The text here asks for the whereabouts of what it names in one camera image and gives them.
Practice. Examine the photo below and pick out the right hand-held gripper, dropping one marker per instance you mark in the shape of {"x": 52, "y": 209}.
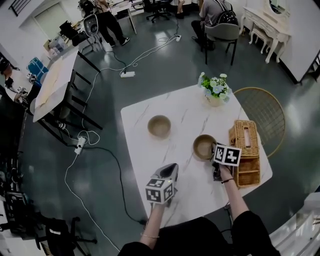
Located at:
{"x": 228, "y": 155}

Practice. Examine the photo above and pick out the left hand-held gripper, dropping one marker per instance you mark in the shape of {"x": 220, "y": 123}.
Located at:
{"x": 160, "y": 192}

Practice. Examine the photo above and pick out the tan bowl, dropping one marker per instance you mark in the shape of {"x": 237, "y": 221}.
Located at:
{"x": 203, "y": 147}
{"x": 159, "y": 125}

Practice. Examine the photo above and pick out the person's left forearm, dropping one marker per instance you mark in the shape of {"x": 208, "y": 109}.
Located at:
{"x": 153, "y": 222}

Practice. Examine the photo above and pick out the person's right forearm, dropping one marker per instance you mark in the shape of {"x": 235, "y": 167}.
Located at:
{"x": 236, "y": 200}

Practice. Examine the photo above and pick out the person's right hand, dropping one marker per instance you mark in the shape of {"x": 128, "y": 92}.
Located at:
{"x": 225, "y": 173}

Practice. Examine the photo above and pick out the wicker tissue box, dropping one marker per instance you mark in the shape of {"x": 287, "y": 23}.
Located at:
{"x": 243, "y": 140}

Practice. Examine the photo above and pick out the black wrist band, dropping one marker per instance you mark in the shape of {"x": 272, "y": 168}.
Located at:
{"x": 227, "y": 180}

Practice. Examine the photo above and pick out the wicker shelf organizer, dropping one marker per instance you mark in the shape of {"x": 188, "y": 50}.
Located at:
{"x": 248, "y": 172}

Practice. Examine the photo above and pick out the potted blue white flowers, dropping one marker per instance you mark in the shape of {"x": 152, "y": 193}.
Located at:
{"x": 215, "y": 88}

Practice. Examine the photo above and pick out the person's black clothing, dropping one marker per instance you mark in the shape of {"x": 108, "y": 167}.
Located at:
{"x": 200, "y": 237}

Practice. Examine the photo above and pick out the white power strip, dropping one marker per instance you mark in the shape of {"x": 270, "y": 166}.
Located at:
{"x": 178, "y": 38}
{"x": 80, "y": 145}
{"x": 127, "y": 74}

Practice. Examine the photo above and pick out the black swivel chair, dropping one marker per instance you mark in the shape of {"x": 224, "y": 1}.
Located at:
{"x": 58, "y": 235}

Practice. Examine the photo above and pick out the grey chair black legs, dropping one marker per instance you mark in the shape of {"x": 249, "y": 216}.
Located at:
{"x": 221, "y": 33}

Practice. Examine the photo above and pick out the white cabinet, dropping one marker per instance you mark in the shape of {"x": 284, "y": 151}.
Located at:
{"x": 300, "y": 225}

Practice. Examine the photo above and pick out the white vanity stool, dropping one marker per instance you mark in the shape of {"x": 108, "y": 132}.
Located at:
{"x": 258, "y": 33}

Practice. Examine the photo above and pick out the white vanity dresser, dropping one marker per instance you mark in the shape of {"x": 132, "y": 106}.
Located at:
{"x": 268, "y": 22}

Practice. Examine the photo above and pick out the black office chair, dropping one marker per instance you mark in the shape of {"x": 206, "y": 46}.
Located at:
{"x": 157, "y": 11}

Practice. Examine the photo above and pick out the marble table with black legs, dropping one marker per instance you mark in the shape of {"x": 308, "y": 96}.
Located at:
{"x": 56, "y": 82}

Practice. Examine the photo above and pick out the oval vanity mirror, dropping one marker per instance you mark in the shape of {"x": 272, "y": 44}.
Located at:
{"x": 278, "y": 6}

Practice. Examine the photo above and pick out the white rounded chair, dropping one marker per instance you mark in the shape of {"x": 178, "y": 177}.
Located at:
{"x": 90, "y": 25}

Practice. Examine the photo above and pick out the blue box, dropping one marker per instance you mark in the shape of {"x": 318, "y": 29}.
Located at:
{"x": 37, "y": 67}

